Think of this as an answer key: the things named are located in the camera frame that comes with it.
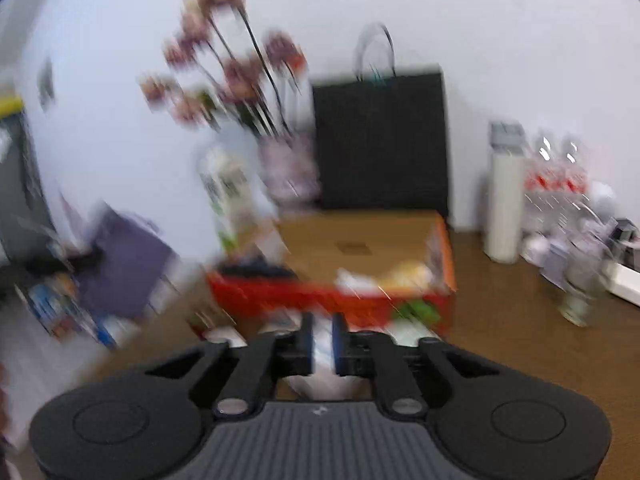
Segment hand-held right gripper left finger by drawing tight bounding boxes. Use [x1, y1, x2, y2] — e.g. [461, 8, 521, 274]
[145, 312, 316, 419]

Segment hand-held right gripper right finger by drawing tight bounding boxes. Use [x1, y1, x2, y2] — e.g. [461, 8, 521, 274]
[332, 312, 501, 418]

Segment red cardboard box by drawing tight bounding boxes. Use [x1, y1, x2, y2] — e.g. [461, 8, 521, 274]
[205, 210, 458, 338]

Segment brown wooden desktop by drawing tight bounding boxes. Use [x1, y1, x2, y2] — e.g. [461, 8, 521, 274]
[75, 227, 640, 480]

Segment blue and white packet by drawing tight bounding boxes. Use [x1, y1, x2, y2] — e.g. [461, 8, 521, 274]
[337, 269, 382, 292]

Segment yellow sponge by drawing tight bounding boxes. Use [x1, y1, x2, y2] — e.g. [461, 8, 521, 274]
[380, 260, 434, 287]

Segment white milk carton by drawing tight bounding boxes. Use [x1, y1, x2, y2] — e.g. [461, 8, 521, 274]
[197, 145, 262, 256]

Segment pink ceramic vase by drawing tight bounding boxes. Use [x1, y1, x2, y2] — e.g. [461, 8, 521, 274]
[257, 132, 321, 206]

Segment purple sheet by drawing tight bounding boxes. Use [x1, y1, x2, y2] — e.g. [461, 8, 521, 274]
[80, 207, 179, 321]

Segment black paper bag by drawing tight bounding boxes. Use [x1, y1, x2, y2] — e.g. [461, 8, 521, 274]
[311, 22, 451, 213]

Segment white charger adapter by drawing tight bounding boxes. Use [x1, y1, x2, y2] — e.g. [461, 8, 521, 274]
[520, 235, 549, 264]

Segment white thermos bottle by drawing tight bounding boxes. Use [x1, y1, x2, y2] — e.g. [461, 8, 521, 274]
[482, 120, 529, 264]

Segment small pale purple box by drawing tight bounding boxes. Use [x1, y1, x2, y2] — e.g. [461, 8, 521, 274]
[542, 237, 571, 282]

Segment clear glass cup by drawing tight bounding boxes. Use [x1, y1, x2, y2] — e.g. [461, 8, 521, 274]
[557, 210, 614, 328]

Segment clear water bottle red label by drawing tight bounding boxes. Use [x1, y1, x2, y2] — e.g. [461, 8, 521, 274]
[525, 130, 560, 241]
[555, 135, 592, 221]

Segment dried pink flowers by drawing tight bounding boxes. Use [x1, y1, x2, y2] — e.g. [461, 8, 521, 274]
[137, 0, 308, 137]

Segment white power strip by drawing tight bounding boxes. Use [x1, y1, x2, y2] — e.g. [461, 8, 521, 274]
[602, 260, 640, 309]

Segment white round device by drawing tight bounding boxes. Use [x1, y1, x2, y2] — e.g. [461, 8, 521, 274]
[590, 182, 619, 222]

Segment black upright device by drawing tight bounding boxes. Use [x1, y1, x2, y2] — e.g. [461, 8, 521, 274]
[612, 217, 640, 266]

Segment dark grey panel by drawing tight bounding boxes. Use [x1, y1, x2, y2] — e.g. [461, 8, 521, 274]
[0, 110, 56, 266]

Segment wire rack with colourful items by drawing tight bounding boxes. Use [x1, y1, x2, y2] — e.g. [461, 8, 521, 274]
[25, 260, 121, 352]

